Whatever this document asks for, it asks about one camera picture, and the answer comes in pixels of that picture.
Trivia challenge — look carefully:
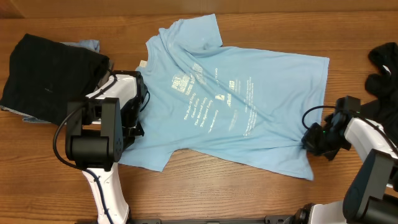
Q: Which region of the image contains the black t-shirt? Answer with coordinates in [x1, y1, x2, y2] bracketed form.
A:
[361, 42, 397, 144]

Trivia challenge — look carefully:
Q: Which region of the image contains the folded light blue garment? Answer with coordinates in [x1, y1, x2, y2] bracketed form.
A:
[63, 40, 100, 53]

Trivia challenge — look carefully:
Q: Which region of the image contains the light blue printed t-shirt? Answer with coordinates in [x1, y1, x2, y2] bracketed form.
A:
[120, 14, 329, 180]

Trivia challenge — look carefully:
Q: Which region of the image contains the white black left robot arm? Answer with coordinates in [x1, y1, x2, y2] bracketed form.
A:
[65, 70, 149, 223]

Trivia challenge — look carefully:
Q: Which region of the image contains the cardboard back wall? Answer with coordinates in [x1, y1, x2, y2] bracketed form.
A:
[1, 0, 397, 19]

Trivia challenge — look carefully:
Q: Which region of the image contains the folded black garment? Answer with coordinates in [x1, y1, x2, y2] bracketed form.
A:
[1, 34, 109, 125]

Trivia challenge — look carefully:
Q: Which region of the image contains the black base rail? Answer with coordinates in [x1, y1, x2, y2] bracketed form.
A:
[127, 215, 296, 224]

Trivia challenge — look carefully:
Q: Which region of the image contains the folded grey garment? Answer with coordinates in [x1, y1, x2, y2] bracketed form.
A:
[1, 72, 110, 124]

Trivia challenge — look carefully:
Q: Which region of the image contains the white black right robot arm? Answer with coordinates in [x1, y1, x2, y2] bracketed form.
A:
[287, 96, 397, 224]

